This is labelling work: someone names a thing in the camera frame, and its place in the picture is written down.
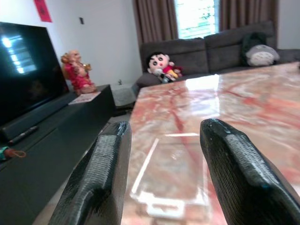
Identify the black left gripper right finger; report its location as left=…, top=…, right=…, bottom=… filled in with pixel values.
left=199, top=118, right=300, bottom=225

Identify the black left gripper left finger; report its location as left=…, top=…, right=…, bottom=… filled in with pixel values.
left=47, top=120, right=132, bottom=225

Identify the pink marble table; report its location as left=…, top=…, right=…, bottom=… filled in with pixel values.
left=35, top=61, right=300, bottom=225

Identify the black tv cabinet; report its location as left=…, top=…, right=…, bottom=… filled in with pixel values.
left=0, top=84, right=117, bottom=225

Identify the clear plastic tray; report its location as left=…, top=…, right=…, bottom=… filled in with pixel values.
left=130, top=132, right=209, bottom=216

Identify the white and red paper card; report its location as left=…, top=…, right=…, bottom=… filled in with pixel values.
left=68, top=90, right=102, bottom=105

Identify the white side table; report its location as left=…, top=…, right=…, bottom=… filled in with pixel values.
left=110, top=81, right=139, bottom=108

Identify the black remote control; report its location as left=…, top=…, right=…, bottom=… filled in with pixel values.
left=8, top=126, right=39, bottom=144

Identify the black soundbar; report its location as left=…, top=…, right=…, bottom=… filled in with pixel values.
left=0, top=91, right=78, bottom=142

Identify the red and gold figurine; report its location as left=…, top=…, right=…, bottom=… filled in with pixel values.
left=61, top=49, right=97, bottom=96

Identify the teal object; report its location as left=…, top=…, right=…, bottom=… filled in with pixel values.
left=0, top=145, right=9, bottom=162

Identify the grey totoro plush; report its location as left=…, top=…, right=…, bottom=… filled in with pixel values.
left=245, top=44, right=280, bottom=67

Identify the dark grey sofa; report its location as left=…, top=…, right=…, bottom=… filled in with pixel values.
left=136, top=20, right=300, bottom=89

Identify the black haired boy plush doll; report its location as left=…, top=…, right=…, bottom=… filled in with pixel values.
left=146, top=52, right=183, bottom=84

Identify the dark green cushion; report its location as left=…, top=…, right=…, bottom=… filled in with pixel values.
left=241, top=31, right=268, bottom=66

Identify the black flat screen television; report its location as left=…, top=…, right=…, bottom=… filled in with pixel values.
left=0, top=22, right=70, bottom=127

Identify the brown curtain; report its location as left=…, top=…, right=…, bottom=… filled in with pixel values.
left=132, top=0, right=179, bottom=51
left=219, top=0, right=279, bottom=47

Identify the bright window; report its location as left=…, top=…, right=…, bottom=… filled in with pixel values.
left=174, top=0, right=221, bottom=39

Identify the orange cord loop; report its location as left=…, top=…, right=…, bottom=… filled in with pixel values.
left=5, top=149, right=27, bottom=160

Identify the red paper wall banner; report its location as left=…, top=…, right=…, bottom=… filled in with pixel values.
left=33, top=0, right=53, bottom=23

